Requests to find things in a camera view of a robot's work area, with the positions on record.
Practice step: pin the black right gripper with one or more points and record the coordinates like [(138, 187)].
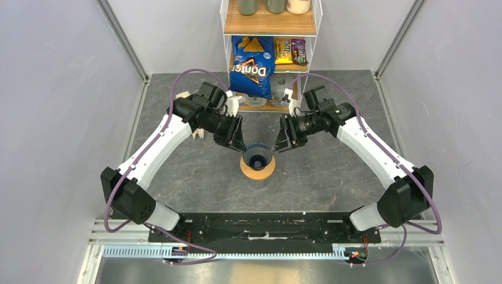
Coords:
[(287, 124)]

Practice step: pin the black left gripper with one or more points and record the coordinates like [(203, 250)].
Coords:
[(234, 130)]

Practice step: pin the blue plastic coffee dripper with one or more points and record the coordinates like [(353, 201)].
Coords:
[(257, 156)]

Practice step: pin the wooden ring dripper stand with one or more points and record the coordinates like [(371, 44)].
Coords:
[(263, 174)]

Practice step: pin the cream paper coffee filters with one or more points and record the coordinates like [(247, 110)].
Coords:
[(199, 133)]

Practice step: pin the glass carafe with wooden band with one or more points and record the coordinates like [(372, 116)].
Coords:
[(258, 184)]

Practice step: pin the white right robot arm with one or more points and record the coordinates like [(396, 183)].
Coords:
[(408, 189)]

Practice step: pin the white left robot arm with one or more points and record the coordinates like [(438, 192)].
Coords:
[(125, 189)]

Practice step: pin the white jar on bottom shelf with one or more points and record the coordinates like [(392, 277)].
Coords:
[(254, 101)]

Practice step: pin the grey toilet paper roll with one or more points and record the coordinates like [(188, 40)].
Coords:
[(279, 82)]

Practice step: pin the blue Doritos chip bag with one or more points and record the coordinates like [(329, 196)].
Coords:
[(252, 66)]

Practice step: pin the yellow M&M candy bag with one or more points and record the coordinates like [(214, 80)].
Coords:
[(283, 53)]

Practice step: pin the brown M&M candy bag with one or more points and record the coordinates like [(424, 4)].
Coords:
[(299, 52)]

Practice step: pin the green bottle left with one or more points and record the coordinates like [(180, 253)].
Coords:
[(247, 7)]

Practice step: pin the green bottle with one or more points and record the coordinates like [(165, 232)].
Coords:
[(247, 7), (276, 6)]

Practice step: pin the green bottle middle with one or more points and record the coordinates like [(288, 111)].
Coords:
[(276, 6)]

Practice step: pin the cream lotion bottle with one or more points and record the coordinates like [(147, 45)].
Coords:
[(298, 7)]

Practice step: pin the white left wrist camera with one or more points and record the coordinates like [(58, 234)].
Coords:
[(232, 104)]

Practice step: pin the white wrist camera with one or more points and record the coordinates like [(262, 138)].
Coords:
[(293, 104), (232, 104)]

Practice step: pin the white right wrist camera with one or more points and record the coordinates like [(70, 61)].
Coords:
[(293, 104)]

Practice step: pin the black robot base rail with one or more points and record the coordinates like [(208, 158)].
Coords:
[(269, 233)]

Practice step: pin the white wire shelf rack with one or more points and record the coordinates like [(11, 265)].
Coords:
[(284, 25)]

